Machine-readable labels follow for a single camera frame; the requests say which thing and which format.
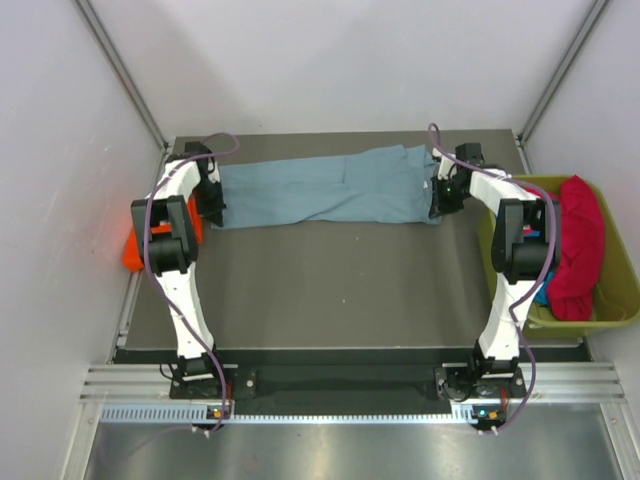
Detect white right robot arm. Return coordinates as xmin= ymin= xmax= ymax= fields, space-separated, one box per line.
xmin=429 ymin=143 xmax=561 ymax=396

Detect bright blue t shirt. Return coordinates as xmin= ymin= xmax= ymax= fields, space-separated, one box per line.
xmin=533 ymin=283 xmax=550 ymax=306

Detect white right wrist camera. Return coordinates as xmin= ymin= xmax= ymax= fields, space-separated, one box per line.
xmin=432 ymin=151 xmax=457 ymax=181

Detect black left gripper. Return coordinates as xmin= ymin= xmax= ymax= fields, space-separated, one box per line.
xmin=191 ymin=178 xmax=226 ymax=227

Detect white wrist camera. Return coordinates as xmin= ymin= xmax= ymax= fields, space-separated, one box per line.
xmin=432 ymin=151 xmax=457 ymax=181
xmin=207 ymin=158 xmax=221 ymax=183

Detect light blue t shirt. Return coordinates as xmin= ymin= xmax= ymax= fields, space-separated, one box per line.
xmin=220 ymin=145 xmax=440 ymax=230

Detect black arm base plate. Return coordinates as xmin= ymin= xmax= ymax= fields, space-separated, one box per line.
xmin=169 ymin=365 xmax=526 ymax=402

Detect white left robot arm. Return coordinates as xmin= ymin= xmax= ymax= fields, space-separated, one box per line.
xmin=122 ymin=141 xmax=227 ymax=397

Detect slotted grey cable duct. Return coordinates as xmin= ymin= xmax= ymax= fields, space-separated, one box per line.
xmin=99 ymin=403 xmax=498 ymax=426

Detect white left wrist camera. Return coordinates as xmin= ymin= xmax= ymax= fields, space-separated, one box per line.
xmin=207 ymin=158 xmax=221 ymax=183

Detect folded orange t shirt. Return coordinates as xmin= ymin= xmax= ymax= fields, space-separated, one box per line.
xmin=122 ymin=195 xmax=203 ymax=276

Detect aluminium frame rail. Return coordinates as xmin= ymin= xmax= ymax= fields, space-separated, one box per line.
xmin=80 ymin=362 xmax=626 ymax=404

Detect red t shirt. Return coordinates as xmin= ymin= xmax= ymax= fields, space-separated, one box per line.
xmin=544 ymin=175 xmax=606 ymax=322

